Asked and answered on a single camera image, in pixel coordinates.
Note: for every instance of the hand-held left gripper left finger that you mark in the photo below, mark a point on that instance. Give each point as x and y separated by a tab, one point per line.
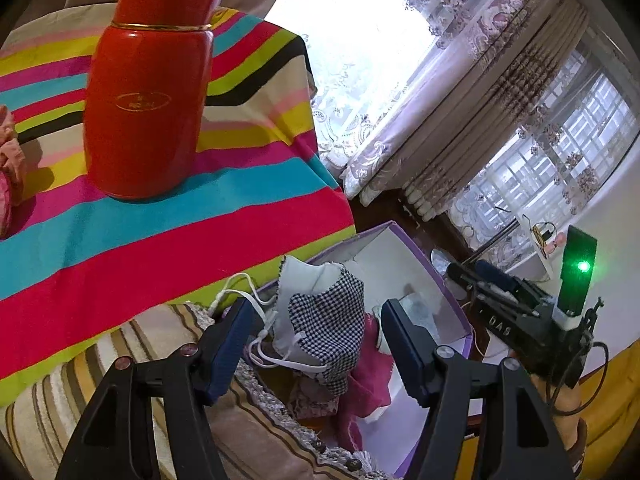
230	345

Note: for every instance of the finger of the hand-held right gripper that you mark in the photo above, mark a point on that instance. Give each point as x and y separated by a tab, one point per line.
465	277
492	271

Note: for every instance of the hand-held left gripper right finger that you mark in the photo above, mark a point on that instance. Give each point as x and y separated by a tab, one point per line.
405	350

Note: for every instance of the purple storage box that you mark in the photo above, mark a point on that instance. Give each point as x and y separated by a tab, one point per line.
395	255

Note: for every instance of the checked face mask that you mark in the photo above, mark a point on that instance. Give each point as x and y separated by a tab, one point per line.
325	320

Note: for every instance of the person's right forearm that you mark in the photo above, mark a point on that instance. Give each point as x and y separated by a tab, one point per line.
577	450

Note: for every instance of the person's right hand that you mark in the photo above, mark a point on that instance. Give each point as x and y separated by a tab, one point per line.
565	400

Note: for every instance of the dark pink knitted cloth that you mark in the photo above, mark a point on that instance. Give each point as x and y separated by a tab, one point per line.
372	375

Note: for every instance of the floral patterned cloth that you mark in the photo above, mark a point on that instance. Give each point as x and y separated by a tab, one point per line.
315	400

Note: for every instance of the yellow blanket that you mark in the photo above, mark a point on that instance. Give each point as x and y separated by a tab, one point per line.
615	400

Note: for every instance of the colourful striped tablecloth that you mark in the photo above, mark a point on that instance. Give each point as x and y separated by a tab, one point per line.
150	260

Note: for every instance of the white lace curtain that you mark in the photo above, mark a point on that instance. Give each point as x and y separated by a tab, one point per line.
360	110
575	160

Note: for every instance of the beige pleated curtain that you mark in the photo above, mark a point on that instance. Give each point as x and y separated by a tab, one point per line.
475	110

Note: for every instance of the red thermos bottle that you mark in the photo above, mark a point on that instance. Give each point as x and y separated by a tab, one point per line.
145	135

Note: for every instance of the light pink cloth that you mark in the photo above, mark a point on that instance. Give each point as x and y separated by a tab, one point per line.
7	160

